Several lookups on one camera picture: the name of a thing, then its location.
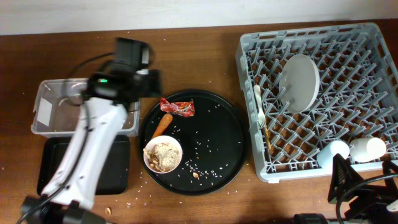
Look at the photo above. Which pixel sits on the round black tray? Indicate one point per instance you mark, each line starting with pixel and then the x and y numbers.
pixel 214 143

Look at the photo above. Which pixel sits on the grey plate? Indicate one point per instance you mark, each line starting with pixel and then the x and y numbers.
pixel 301 81

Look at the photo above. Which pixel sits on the clear plastic bin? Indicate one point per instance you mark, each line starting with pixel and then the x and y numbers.
pixel 54 117

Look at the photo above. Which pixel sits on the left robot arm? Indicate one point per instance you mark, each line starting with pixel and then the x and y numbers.
pixel 69 195

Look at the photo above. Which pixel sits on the grey dishwasher rack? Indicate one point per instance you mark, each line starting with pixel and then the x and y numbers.
pixel 357 97

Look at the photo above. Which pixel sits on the light blue cup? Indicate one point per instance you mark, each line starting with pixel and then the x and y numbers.
pixel 325 156

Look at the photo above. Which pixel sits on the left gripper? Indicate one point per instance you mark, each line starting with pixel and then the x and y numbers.
pixel 153 85

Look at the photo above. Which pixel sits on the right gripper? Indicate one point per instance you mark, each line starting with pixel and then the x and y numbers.
pixel 374 197

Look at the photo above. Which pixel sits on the red snack wrapper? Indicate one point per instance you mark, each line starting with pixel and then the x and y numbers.
pixel 185 109

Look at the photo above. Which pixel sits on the nut shell on table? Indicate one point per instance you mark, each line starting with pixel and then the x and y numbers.
pixel 108 211

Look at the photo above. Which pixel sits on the white plastic fork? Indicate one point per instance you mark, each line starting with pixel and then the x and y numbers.
pixel 261 115

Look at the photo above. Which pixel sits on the pink bowl of food scraps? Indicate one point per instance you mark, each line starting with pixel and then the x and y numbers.
pixel 162 154

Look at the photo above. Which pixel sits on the white paper cup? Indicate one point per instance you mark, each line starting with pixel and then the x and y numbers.
pixel 367 149

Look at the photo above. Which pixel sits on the orange carrot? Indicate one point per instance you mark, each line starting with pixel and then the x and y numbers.
pixel 163 125

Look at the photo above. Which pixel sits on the black plastic bin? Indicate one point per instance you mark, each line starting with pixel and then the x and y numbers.
pixel 114 176

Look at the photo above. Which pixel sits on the wooden chopstick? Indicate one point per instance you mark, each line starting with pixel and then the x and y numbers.
pixel 269 145

